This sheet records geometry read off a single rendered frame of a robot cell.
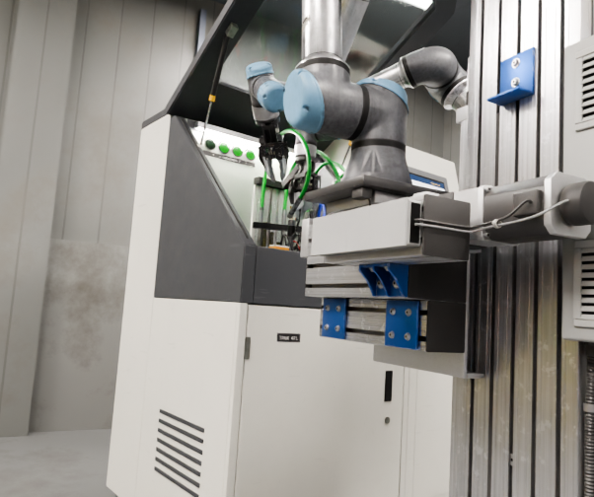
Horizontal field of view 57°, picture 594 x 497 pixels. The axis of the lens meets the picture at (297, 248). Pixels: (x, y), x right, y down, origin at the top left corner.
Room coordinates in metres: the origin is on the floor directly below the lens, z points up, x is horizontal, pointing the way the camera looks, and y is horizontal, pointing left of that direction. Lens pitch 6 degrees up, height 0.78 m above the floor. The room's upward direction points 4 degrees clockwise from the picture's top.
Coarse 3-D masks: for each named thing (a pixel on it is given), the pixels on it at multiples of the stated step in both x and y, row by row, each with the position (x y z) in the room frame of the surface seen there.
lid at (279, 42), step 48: (240, 0) 1.56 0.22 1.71; (288, 0) 1.62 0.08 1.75; (384, 0) 1.71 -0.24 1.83; (432, 0) 1.75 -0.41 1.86; (240, 48) 1.74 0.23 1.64; (288, 48) 1.79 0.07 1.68; (384, 48) 1.89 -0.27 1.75; (192, 96) 1.86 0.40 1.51; (240, 96) 1.91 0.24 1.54; (288, 144) 2.21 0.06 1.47
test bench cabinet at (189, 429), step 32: (160, 320) 1.86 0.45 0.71; (192, 320) 1.68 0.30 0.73; (224, 320) 1.53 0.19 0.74; (160, 352) 1.84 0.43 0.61; (192, 352) 1.66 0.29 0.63; (224, 352) 1.51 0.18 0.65; (160, 384) 1.83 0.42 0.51; (192, 384) 1.65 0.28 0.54; (224, 384) 1.50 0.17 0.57; (160, 416) 1.81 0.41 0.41; (192, 416) 1.63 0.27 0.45; (224, 416) 1.49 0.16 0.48; (160, 448) 1.79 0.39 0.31; (192, 448) 1.62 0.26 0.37; (224, 448) 1.48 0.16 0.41; (160, 480) 1.78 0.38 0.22; (192, 480) 1.60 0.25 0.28; (224, 480) 1.47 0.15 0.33
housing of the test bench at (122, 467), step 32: (160, 128) 1.99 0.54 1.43; (160, 160) 1.97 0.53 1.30; (160, 192) 1.94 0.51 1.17; (160, 224) 1.93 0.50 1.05; (128, 288) 2.12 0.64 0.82; (128, 320) 2.09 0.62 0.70; (128, 352) 2.07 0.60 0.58; (128, 384) 2.04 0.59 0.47; (128, 416) 2.02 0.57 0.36; (128, 448) 2.00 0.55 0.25; (128, 480) 1.98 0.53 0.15
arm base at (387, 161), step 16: (352, 144) 1.11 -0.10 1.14; (368, 144) 1.07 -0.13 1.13; (384, 144) 1.07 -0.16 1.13; (400, 144) 1.08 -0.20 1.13; (352, 160) 1.10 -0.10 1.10; (368, 160) 1.07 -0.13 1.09; (384, 160) 1.06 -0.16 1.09; (400, 160) 1.07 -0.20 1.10; (352, 176) 1.07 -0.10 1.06; (384, 176) 1.05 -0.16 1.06; (400, 176) 1.06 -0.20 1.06
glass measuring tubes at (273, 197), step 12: (276, 180) 2.13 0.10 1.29; (264, 192) 2.13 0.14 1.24; (276, 192) 2.14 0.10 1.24; (252, 204) 2.11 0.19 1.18; (264, 204) 2.12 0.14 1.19; (276, 204) 2.17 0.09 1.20; (252, 216) 2.10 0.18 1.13; (264, 216) 2.12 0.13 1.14; (276, 216) 2.17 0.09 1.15; (252, 228) 2.10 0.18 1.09; (264, 240) 2.12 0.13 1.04; (276, 240) 2.16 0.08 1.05
